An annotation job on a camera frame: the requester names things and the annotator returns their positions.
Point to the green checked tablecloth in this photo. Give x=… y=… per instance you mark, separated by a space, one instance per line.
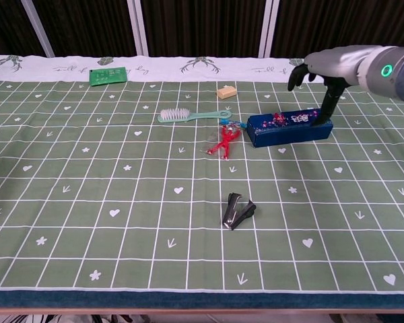
x=87 y=202

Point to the white metal frame post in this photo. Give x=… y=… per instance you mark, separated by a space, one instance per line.
x=137 y=27
x=37 y=27
x=267 y=30

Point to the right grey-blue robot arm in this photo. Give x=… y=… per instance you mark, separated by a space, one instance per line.
x=400 y=77

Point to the green circuit board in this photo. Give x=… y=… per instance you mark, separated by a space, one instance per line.
x=107 y=76

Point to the blue binder clips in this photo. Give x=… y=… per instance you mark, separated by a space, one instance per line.
x=226 y=121

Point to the beige rectangular block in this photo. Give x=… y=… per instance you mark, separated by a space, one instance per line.
x=226 y=92

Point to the blue glasses case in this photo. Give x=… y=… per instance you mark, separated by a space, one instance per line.
x=289 y=134

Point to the black staple remover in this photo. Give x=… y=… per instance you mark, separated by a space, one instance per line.
x=235 y=212

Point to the mint green brush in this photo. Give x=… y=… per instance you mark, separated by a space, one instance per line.
x=175 y=115

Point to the red toy figure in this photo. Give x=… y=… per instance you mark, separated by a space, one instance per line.
x=226 y=141

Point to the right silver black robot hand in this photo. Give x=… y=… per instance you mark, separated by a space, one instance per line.
x=340 y=67

